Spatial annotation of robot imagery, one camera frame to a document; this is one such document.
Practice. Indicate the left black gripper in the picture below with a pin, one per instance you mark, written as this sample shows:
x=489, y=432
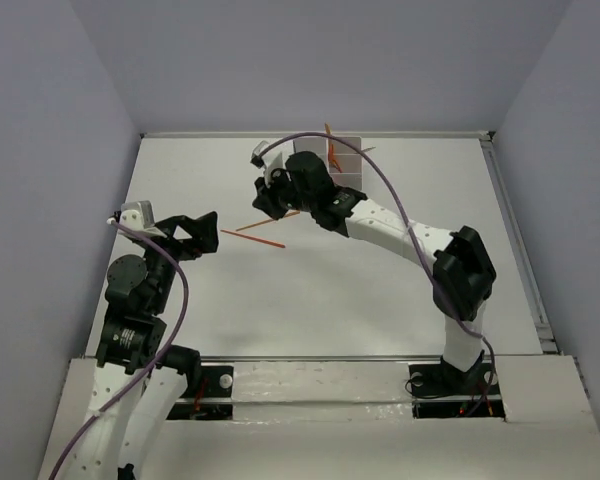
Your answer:
x=171, y=235

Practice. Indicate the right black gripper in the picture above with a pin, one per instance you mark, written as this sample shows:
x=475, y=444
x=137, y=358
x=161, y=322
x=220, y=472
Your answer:
x=267, y=195

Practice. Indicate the orange plastic spoon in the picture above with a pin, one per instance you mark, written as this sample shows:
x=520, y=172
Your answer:
x=334, y=160

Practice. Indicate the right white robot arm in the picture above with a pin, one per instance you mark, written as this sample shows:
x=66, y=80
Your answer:
x=456, y=262

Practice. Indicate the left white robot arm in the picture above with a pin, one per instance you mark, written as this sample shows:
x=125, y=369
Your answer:
x=139, y=371

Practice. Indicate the red orange chopstick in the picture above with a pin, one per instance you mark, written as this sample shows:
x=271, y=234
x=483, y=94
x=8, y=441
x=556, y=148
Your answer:
x=254, y=239

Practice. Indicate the left white divided container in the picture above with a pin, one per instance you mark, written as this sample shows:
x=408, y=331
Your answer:
x=316, y=145

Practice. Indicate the white divided container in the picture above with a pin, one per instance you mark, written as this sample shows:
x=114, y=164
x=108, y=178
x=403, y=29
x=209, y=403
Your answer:
x=316, y=145
x=352, y=167

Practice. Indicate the right white divided container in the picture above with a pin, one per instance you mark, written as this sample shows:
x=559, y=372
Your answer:
x=352, y=167

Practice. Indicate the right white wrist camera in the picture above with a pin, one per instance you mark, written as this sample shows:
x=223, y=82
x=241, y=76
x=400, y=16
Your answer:
x=265, y=157

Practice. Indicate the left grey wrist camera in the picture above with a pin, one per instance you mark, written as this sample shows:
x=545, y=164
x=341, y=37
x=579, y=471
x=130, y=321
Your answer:
x=136, y=216

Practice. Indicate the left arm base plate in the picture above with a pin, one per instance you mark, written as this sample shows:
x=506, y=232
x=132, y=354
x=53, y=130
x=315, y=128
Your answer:
x=210, y=400

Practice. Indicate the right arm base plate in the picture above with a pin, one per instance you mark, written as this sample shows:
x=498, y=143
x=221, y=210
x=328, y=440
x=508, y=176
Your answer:
x=440, y=392

